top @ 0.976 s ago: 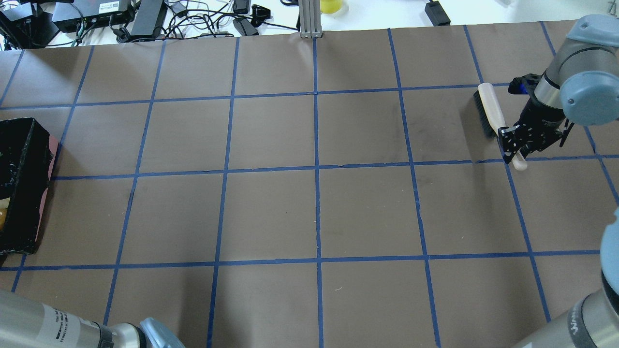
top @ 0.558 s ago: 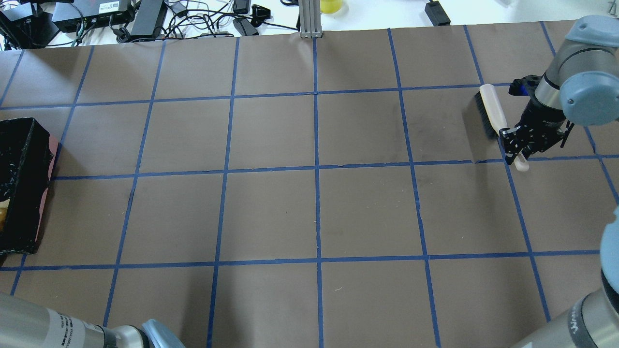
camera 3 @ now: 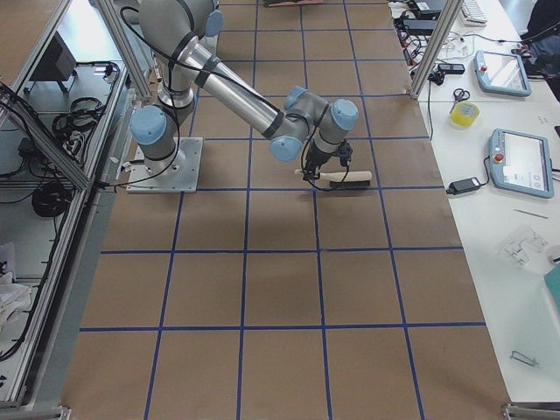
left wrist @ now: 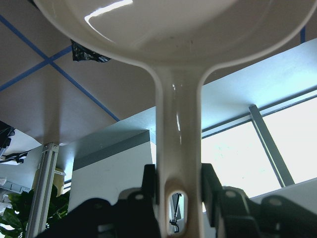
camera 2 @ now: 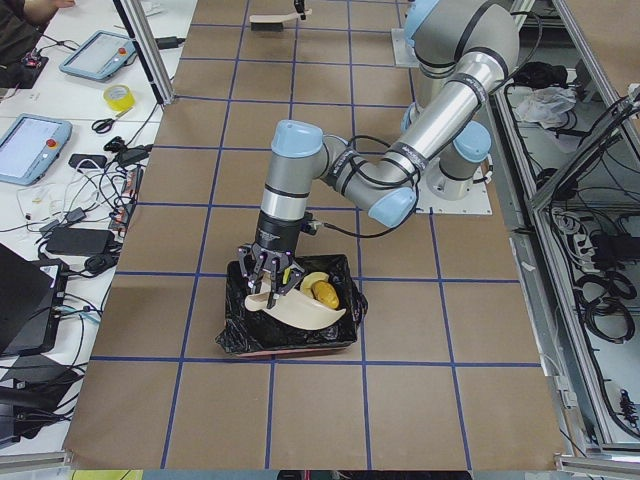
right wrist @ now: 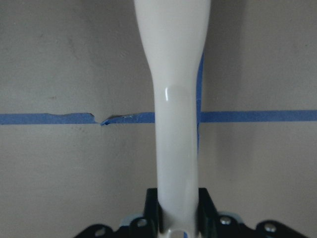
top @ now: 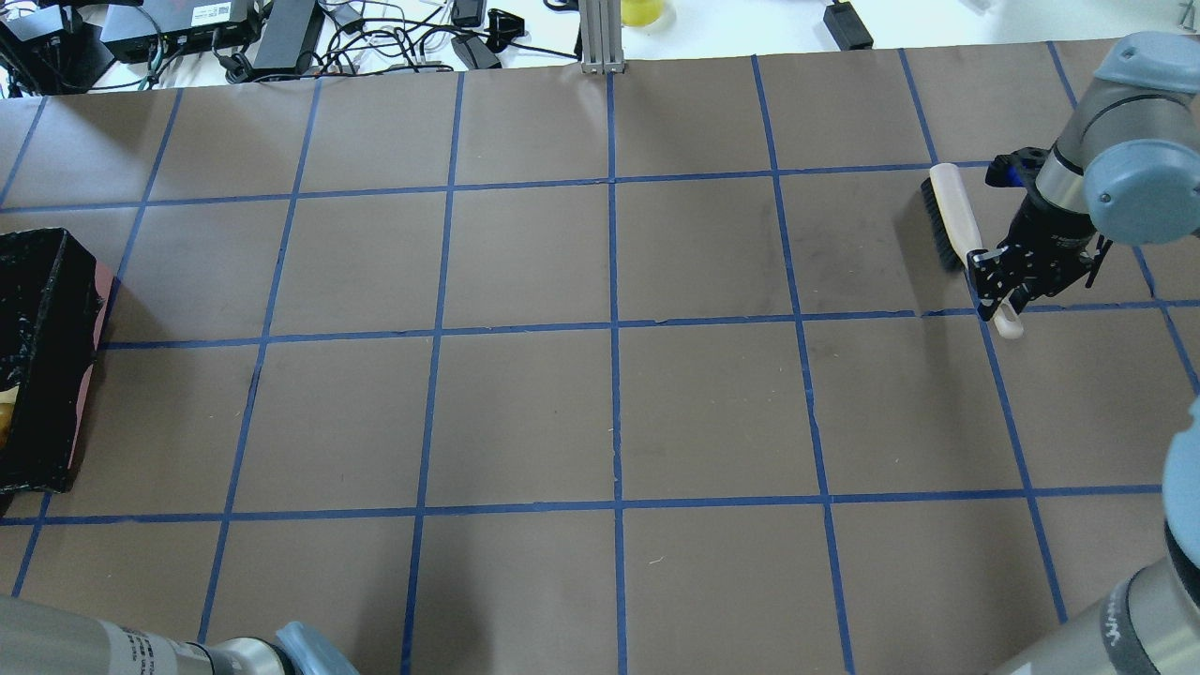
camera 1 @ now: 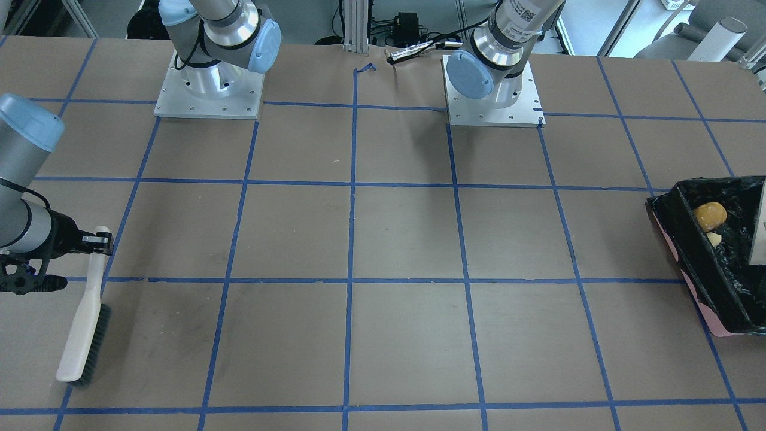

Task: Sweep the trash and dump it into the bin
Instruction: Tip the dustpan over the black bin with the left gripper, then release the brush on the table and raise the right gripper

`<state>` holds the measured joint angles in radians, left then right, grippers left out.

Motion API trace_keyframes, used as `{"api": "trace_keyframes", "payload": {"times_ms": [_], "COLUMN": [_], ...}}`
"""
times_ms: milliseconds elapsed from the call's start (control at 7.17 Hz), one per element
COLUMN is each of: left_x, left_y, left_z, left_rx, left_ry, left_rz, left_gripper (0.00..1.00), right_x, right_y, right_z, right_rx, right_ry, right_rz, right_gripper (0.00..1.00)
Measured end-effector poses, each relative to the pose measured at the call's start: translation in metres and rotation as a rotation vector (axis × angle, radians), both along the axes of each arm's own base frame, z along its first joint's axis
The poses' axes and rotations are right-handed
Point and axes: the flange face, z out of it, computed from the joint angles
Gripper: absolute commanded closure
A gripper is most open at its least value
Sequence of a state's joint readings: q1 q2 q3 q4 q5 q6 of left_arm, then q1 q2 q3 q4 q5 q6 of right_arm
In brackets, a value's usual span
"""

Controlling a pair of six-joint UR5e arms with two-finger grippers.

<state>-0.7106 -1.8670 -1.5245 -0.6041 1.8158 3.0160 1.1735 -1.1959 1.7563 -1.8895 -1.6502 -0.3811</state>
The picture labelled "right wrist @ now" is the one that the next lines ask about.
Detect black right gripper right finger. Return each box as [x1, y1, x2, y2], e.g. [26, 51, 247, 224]
[198, 188, 218, 236]

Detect white hand brush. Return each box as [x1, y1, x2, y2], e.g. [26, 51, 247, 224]
[134, 0, 211, 238]

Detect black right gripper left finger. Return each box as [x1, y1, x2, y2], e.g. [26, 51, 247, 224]
[142, 188, 162, 233]

